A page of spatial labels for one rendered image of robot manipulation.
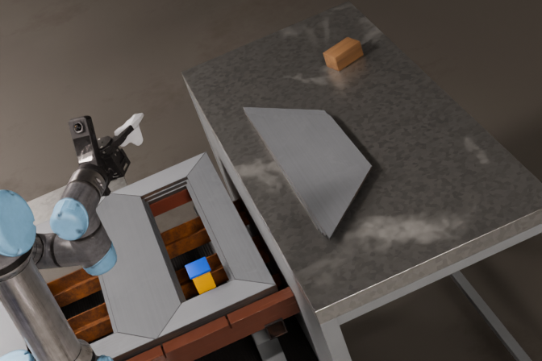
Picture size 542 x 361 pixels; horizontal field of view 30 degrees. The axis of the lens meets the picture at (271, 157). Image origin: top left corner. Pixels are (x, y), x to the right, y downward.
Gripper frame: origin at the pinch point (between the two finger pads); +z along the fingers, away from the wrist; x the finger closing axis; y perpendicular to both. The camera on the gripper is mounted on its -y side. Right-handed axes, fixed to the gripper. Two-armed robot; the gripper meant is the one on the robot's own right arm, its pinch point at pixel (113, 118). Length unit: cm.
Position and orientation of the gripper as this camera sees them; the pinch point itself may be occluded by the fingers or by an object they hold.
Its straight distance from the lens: 231.4
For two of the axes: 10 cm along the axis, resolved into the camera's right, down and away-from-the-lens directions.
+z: 1.8, -6.0, 7.8
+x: 8.9, -2.3, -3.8
